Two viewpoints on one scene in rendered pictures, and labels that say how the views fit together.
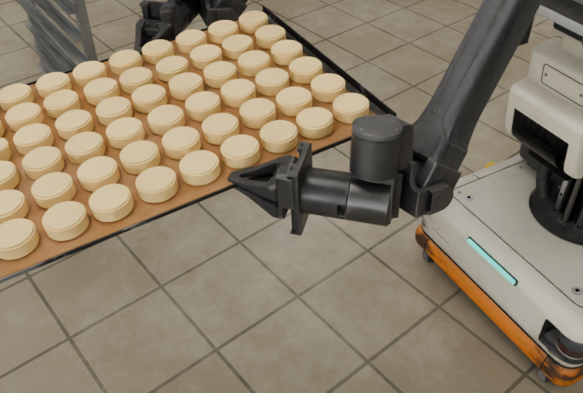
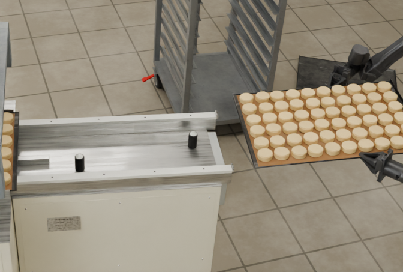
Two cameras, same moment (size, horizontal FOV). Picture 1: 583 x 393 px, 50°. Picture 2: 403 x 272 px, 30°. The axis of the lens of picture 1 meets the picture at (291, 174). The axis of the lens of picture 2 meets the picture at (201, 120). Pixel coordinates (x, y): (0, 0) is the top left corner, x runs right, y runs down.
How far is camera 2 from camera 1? 1.76 m
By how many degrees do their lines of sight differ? 13
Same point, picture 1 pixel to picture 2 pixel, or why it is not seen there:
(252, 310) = (331, 239)
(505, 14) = not seen: outside the picture
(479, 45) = not seen: outside the picture
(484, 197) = not seen: outside the picture
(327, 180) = (395, 164)
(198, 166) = (349, 146)
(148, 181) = (330, 146)
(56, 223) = (297, 152)
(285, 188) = (379, 163)
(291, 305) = (356, 244)
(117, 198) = (318, 149)
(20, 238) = (285, 153)
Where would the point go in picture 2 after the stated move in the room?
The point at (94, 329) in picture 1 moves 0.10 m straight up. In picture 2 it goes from (235, 219) to (238, 204)
